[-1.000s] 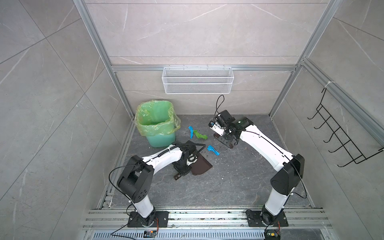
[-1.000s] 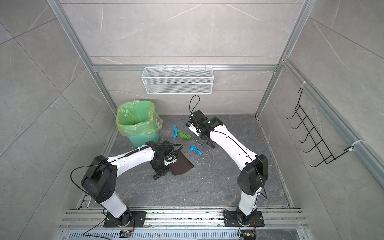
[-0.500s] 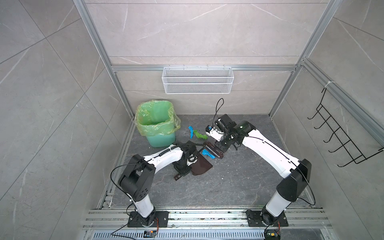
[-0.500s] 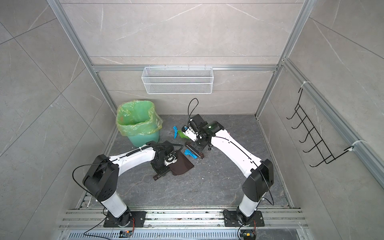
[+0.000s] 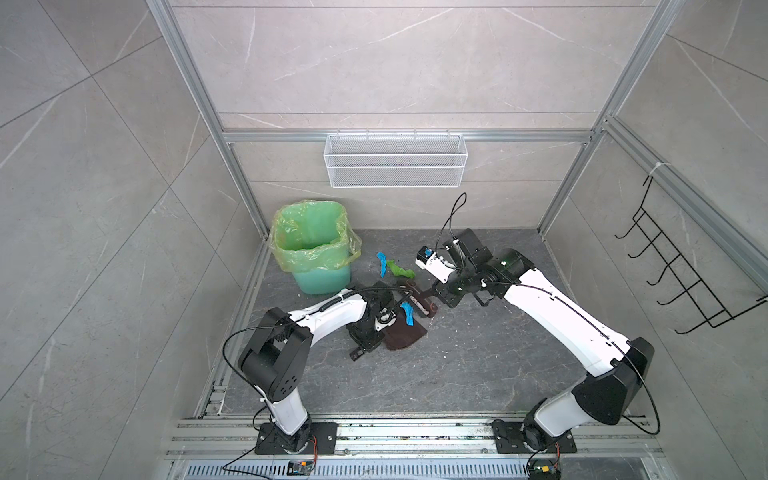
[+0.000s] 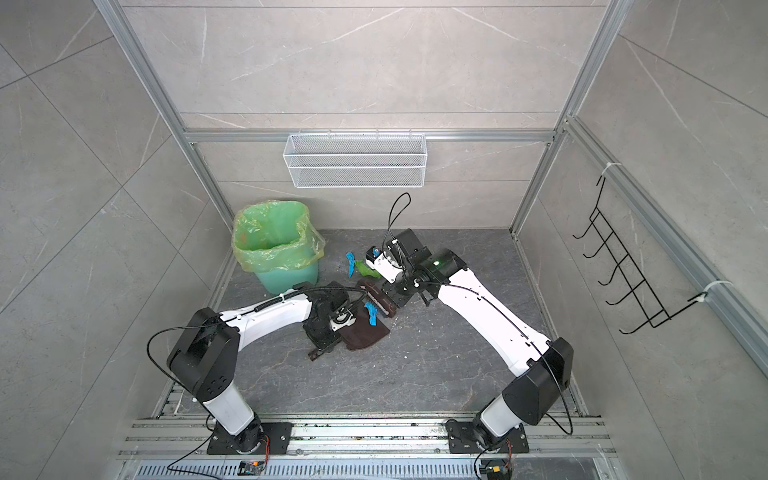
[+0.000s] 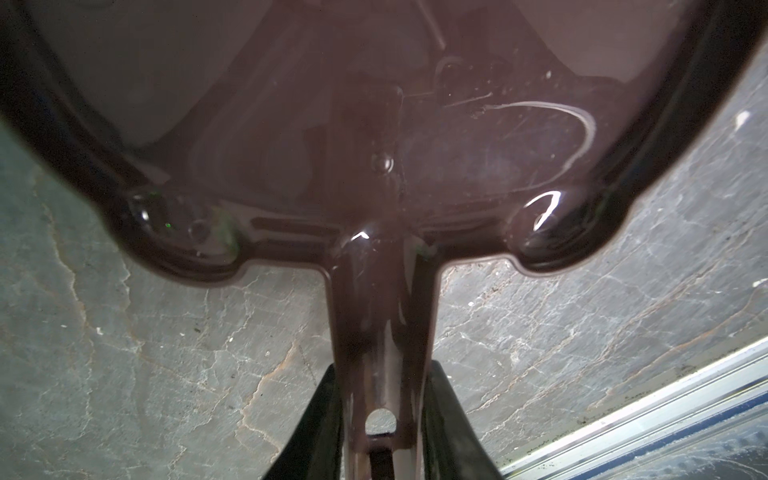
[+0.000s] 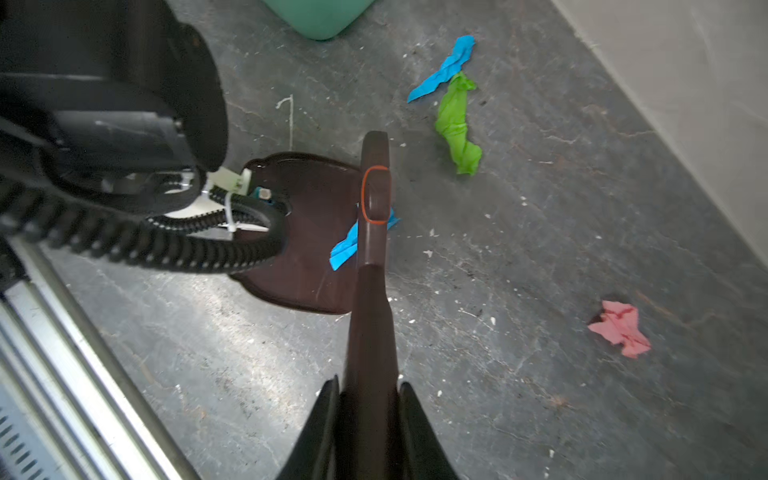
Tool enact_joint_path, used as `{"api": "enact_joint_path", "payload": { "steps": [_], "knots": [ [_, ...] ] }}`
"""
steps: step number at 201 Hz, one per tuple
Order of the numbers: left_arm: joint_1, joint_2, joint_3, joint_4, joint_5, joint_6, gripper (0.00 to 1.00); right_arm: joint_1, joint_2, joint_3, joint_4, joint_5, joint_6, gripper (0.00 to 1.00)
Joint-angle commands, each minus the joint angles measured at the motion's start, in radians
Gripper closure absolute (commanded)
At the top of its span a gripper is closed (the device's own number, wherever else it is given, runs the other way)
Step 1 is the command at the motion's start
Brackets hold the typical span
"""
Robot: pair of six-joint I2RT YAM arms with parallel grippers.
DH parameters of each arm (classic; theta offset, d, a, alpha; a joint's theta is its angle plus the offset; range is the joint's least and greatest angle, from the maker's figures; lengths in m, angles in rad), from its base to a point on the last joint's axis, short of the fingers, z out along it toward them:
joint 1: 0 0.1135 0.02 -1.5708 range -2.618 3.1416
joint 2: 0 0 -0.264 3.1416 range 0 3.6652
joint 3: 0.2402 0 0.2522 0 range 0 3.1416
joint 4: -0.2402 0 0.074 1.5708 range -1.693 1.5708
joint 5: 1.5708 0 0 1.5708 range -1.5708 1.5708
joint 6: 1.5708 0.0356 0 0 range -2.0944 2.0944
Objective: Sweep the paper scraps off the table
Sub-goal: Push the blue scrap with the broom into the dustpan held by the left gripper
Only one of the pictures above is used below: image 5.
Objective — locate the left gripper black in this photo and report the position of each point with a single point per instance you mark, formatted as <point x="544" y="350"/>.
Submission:
<point x="370" y="345"/>

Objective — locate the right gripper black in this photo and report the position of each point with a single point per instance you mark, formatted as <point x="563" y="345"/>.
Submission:
<point x="448" y="298"/>

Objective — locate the dark brown dustpan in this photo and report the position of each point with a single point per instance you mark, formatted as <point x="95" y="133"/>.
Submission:
<point x="399" y="336"/>

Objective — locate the brown cartoon face brush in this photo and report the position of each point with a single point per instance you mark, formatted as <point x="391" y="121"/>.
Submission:
<point x="426" y="301"/>

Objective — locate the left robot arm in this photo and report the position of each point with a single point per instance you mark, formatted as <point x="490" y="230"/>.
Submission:
<point x="274" y="359"/>

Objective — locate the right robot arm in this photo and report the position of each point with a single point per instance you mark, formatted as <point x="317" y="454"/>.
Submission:
<point x="615" y="366"/>

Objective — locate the blue paper scrap far middle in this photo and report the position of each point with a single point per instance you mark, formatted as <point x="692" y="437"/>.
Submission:
<point x="408" y="312"/>

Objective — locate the blue paper scrap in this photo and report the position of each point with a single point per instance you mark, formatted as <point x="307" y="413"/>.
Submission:
<point x="383" y="263"/>
<point x="408" y="312"/>

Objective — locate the green plastic trash bin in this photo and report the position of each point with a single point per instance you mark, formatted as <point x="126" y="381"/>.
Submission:
<point x="324" y="273"/>

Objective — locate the lime green paper scrap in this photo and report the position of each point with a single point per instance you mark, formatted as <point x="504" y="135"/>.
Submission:
<point x="398" y="271"/>

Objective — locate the blue paper scrap far left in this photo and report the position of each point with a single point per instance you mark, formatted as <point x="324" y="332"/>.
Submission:
<point x="383" y="263"/>

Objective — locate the yellow-green bin liner bag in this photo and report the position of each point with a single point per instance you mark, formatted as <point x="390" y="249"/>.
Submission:
<point x="312" y="237"/>

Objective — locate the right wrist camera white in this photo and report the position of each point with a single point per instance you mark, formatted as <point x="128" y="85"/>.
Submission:
<point x="429" y="260"/>

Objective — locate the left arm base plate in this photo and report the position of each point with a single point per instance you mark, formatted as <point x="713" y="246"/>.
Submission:
<point x="297" y="441"/>

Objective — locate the white wire mesh basket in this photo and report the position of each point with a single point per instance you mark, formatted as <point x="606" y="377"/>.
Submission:
<point x="395" y="160"/>

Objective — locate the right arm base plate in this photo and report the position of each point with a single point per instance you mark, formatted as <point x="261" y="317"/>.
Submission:
<point x="517" y="437"/>

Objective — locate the black wire hook rack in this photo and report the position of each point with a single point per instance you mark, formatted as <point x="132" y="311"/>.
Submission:
<point x="712" y="311"/>

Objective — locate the aluminium rail front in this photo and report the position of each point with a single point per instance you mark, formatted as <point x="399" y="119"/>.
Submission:
<point x="414" y="437"/>

